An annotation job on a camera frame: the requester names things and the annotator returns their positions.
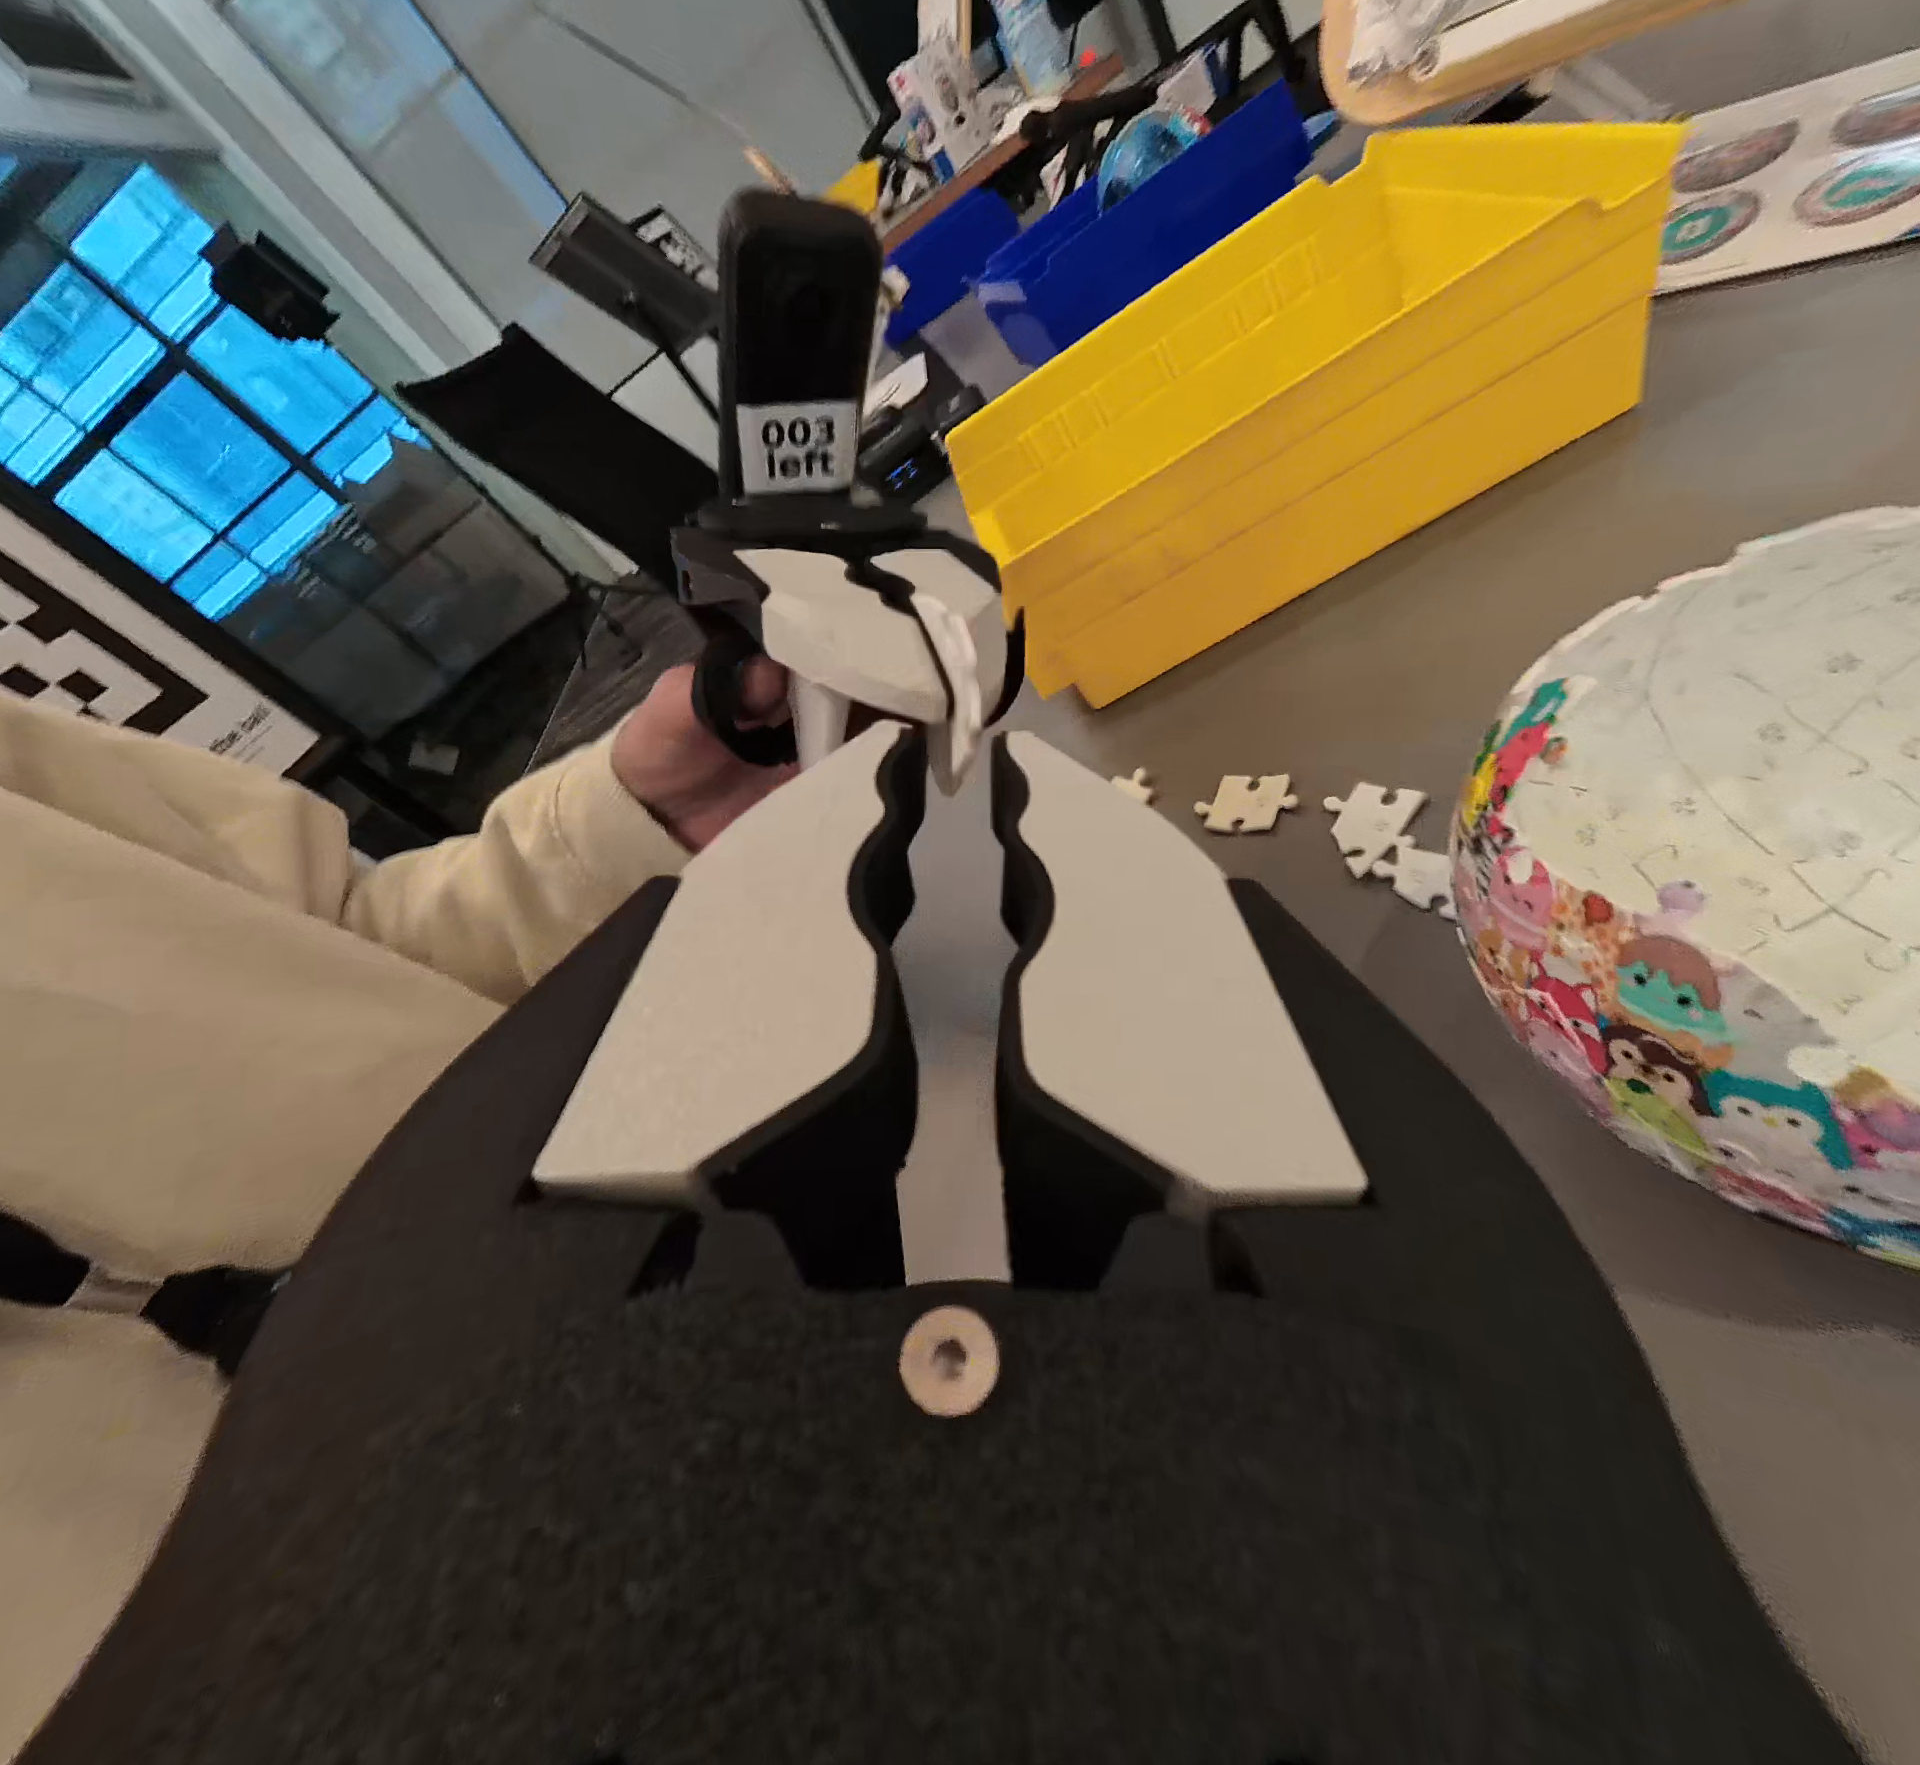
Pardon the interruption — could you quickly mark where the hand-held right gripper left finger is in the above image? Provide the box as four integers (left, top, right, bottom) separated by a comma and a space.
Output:
532, 721, 918, 1293

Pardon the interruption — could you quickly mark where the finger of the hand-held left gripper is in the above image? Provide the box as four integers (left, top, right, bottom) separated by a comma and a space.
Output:
871, 548, 1029, 738
756, 550, 950, 720

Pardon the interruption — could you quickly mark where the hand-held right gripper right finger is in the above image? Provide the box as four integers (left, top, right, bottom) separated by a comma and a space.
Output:
997, 731, 1371, 1293

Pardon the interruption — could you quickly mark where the colourful puzzle ball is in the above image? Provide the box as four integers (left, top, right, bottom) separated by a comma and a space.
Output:
1446, 504, 1920, 1268

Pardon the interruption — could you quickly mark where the person's left hand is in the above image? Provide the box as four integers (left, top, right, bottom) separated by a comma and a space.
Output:
612, 662, 804, 855

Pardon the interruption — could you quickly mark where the blue plastic bin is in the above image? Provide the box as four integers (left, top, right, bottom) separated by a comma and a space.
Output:
973, 77, 1324, 364
877, 190, 1021, 349

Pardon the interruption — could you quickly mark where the black studio light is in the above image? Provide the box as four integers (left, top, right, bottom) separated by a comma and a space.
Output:
528, 193, 720, 349

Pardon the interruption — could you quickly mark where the cluttered wooden table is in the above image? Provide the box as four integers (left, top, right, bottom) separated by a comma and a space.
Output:
871, 55, 1126, 253

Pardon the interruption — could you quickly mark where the white wipes canister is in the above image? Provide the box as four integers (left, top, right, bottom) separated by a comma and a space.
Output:
981, 0, 1074, 94

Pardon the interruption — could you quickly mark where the large paned window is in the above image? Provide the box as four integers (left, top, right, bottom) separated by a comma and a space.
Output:
0, 161, 437, 618

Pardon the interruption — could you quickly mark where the black white marker board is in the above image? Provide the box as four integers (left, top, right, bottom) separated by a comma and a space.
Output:
0, 475, 324, 777

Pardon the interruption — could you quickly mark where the white printed sheet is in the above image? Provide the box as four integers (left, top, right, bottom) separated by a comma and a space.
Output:
1649, 55, 1920, 295

